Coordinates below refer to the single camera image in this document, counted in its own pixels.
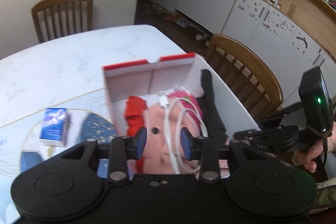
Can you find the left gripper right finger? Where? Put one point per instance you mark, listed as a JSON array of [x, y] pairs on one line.
[[204, 150]]

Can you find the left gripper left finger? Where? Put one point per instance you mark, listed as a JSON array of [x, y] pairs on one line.
[[122, 149]]

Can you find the red cloth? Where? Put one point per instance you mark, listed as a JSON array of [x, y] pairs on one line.
[[135, 106]]

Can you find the pink fleece hat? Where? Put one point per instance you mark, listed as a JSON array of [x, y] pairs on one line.
[[156, 155]]

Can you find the pink strawberry plush ball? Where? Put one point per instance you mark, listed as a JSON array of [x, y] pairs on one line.
[[190, 102]]

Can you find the red white storage box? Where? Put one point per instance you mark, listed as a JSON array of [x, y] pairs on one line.
[[154, 81]]

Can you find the person right hand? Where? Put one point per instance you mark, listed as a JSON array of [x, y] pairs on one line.
[[306, 159]]

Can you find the near wooden chair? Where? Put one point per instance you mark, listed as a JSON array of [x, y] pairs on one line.
[[246, 75]]

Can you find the wooden chair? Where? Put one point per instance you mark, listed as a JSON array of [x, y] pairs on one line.
[[246, 75], [58, 18]]

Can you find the blue tissue pack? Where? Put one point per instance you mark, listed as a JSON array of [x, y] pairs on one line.
[[54, 127]]

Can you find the far wooden chair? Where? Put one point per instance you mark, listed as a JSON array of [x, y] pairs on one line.
[[58, 18]]

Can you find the white cabinet unit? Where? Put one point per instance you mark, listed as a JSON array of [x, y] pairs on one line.
[[290, 36]]

